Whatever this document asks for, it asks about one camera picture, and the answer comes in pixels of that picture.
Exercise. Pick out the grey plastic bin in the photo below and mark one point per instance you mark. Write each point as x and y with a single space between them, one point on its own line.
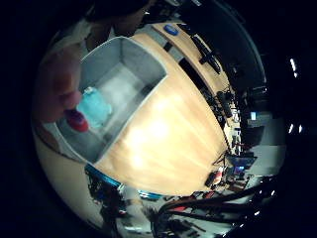
132 66

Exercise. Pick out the black bar on desk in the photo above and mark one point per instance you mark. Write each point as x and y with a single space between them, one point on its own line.
207 54

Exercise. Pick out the small lit monitor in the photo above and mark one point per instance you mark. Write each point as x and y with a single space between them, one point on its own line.
240 164

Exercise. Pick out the person in dark shirt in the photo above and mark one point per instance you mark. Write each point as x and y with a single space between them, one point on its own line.
125 18

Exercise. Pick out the light blue plush toy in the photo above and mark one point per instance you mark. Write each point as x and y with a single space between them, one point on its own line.
94 107

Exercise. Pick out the blue oval object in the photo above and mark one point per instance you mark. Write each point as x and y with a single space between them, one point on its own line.
171 29

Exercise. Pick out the wooden background desk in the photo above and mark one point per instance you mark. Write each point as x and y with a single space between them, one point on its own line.
191 53

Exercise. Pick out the blue table frame rail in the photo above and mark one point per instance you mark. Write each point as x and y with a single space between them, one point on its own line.
102 177

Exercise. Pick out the pink plush toy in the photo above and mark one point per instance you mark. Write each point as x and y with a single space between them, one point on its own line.
56 89

